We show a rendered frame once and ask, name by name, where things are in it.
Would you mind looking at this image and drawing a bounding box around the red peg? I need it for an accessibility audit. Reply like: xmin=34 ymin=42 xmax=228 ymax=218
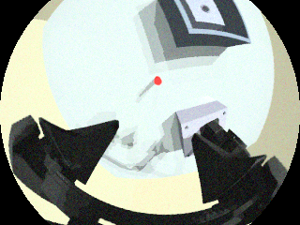
xmin=155 ymin=76 xmax=161 ymax=85

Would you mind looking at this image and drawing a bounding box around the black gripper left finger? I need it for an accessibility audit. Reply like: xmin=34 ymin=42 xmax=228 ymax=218
xmin=38 ymin=117 xmax=119 ymax=185

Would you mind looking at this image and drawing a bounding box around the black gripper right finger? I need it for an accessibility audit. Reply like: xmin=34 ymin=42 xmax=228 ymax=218
xmin=191 ymin=134 xmax=266 ymax=203

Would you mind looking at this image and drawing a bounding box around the light blue open box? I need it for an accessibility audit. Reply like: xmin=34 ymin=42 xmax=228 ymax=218
xmin=157 ymin=0 xmax=251 ymax=48

